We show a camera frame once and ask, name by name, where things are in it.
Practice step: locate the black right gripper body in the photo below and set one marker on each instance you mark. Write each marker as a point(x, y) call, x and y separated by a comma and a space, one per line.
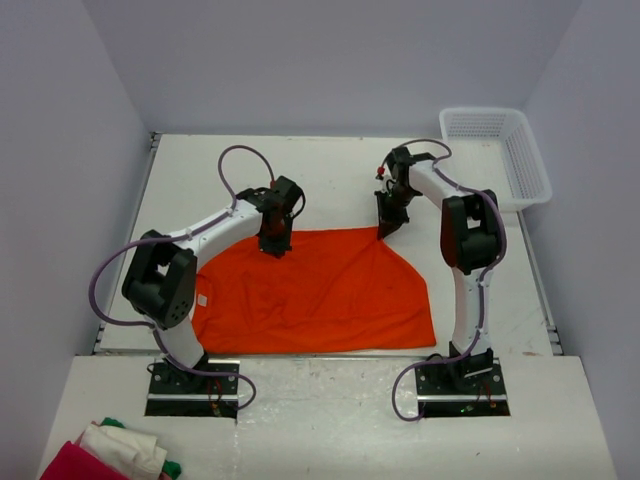
point(405, 193)

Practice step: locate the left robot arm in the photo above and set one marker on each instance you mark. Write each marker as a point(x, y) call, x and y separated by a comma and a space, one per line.
point(160, 283)

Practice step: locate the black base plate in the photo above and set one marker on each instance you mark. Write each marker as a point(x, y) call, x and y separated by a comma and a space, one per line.
point(176, 393)
point(441, 395)

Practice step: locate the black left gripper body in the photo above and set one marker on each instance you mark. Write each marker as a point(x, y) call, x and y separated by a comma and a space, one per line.
point(284, 226)

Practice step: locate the green folded shirt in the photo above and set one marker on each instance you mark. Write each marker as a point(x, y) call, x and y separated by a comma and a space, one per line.
point(172, 469)

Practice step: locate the pink folded shirt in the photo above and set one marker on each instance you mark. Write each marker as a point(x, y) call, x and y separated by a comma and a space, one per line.
point(74, 463)

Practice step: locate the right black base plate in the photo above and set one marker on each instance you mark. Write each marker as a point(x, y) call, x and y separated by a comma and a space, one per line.
point(441, 395)

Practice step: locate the orange t shirt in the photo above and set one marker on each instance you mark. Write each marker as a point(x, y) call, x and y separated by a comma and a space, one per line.
point(336, 291)

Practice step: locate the white folded shirt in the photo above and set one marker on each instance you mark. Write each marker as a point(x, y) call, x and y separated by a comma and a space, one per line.
point(90, 440)

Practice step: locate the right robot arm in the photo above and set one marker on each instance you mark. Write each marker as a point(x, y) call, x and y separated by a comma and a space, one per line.
point(472, 243)

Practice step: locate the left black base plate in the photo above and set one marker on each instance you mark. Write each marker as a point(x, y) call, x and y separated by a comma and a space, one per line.
point(176, 393)

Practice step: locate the white plastic basket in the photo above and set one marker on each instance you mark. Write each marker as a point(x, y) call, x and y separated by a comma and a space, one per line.
point(494, 148)

